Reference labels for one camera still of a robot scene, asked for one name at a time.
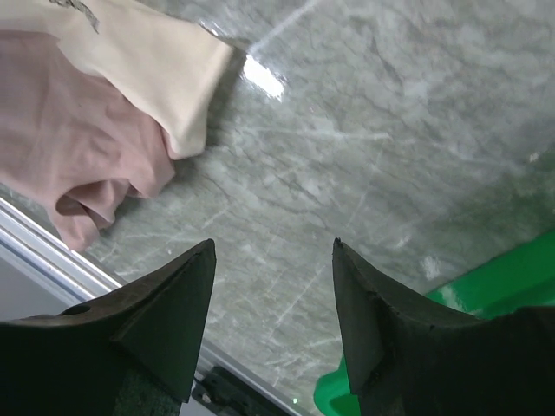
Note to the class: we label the aluminium rail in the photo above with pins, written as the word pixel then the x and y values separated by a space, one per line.
pixel 75 279

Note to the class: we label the pink beige underwear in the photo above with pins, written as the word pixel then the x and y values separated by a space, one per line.
pixel 98 99

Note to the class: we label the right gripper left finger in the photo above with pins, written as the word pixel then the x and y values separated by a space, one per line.
pixel 133 351

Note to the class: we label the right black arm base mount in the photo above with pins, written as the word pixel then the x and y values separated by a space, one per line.
pixel 223 393

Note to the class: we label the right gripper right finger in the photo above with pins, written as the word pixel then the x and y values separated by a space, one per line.
pixel 408 355

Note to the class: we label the green plastic bin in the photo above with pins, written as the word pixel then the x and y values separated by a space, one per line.
pixel 523 276

